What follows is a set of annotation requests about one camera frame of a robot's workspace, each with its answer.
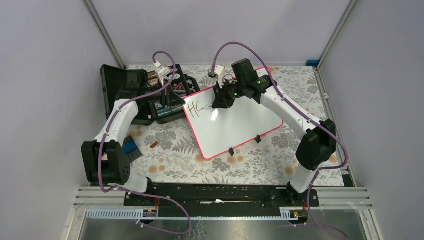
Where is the purple cable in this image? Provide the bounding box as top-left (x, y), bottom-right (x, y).
top-left (97, 50), bottom-right (194, 235)
top-left (211, 41), bottom-right (349, 240)

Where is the black poker chip case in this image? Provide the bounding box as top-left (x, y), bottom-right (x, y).
top-left (100, 63), bottom-right (202, 127)

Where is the blue corner bracket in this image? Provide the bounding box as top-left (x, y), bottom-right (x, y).
top-left (305, 60), bottom-right (320, 68)

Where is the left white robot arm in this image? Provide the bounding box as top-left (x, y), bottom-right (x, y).
top-left (81, 65), bottom-right (178, 206)

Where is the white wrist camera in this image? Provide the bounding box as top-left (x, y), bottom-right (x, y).
top-left (207, 65), bottom-right (225, 89)
top-left (154, 61), bottom-right (176, 87)

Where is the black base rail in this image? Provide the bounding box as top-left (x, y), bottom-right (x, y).
top-left (124, 182), bottom-right (320, 218)

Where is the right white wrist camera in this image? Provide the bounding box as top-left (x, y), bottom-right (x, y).
top-left (207, 65), bottom-right (225, 89)

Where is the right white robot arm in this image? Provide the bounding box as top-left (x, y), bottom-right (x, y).
top-left (208, 58), bottom-right (337, 206)

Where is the floral patterned table mat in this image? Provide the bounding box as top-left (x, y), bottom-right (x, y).
top-left (126, 65), bottom-right (345, 187)

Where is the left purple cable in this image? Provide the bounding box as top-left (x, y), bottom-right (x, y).
top-left (97, 50), bottom-right (194, 235)

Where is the white slotted cable duct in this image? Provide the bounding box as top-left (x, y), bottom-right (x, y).
top-left (86, 207), bottom-right (301, 221)

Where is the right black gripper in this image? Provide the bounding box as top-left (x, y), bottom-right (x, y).
top-left (212, 78), bottom-right (246, 109)

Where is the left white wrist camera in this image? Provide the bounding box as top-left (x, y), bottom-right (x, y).
top-left (154, 61), bottom-right (176, 87)

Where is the pink framed whiteboard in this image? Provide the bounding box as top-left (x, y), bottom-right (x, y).
top-left (183, 87), bottom-right (284, 160)

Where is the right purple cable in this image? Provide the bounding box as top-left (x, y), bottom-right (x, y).
top-left (211, 41), bottom-right (349, 240)

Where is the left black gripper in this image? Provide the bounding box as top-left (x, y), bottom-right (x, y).
top-left (141, 79), bottom-right (186, 108)

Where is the brown marker cap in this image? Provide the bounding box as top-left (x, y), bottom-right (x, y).
top-left (150, 141), bottom-right (158, 149)

